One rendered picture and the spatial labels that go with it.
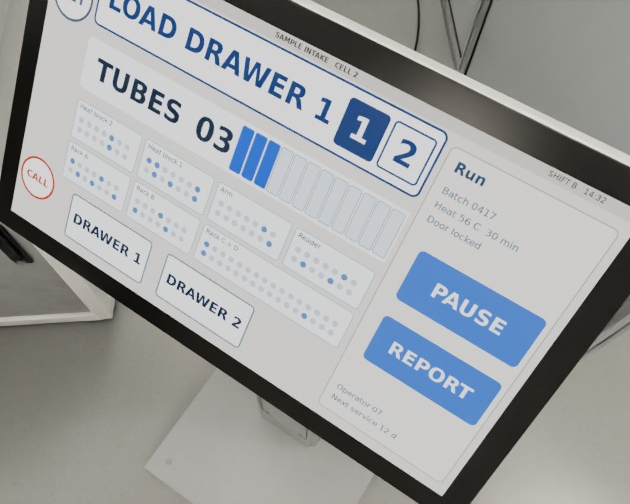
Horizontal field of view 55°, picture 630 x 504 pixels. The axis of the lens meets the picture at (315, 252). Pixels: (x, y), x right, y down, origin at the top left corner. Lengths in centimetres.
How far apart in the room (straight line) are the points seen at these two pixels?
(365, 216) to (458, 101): 10
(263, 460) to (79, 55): 110
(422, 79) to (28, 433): 139
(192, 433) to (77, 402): 30
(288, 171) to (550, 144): 19
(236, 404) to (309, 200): 108
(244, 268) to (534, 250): 23
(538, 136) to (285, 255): 21
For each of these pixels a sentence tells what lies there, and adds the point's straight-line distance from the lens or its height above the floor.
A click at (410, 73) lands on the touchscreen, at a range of 42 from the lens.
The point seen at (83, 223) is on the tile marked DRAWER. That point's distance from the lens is 60.
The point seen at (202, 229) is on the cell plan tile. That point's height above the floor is 105.
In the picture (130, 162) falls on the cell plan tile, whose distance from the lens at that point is 54.
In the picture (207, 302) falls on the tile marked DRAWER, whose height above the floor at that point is 100.
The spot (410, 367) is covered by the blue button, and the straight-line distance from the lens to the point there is 48.
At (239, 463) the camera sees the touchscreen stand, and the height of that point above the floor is 4.
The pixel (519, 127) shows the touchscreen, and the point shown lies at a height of 119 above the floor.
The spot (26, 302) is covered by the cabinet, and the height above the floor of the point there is 18.
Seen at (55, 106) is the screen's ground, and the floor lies 107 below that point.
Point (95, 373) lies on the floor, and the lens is 163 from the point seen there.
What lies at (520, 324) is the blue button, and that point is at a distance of 44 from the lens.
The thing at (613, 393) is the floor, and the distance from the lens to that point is 173.
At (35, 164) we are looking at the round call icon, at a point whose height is 102.
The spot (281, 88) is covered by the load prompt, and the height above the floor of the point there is 116.
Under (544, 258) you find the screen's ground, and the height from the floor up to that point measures 114.
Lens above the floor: 150
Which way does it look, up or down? 64 degrees down
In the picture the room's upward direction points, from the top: 4 degrees clockwise
